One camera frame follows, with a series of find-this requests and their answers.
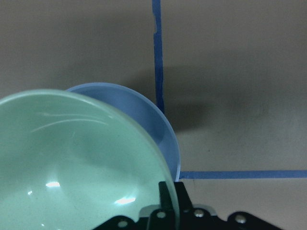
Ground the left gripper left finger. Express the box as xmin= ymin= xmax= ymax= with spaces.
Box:
xmin=146 ymin=182 xmax=174 ymax=230

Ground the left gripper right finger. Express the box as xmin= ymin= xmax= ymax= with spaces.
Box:
xmin=174 ymin=182 xmax=193 ymax=212

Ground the green bowl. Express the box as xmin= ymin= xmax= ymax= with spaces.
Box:
xmin=0 ymin=90 xmax=179 ymax=230

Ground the blue bowl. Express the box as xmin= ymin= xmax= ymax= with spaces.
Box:
xmin=68 ymin=82 xmax=181 ymax=182

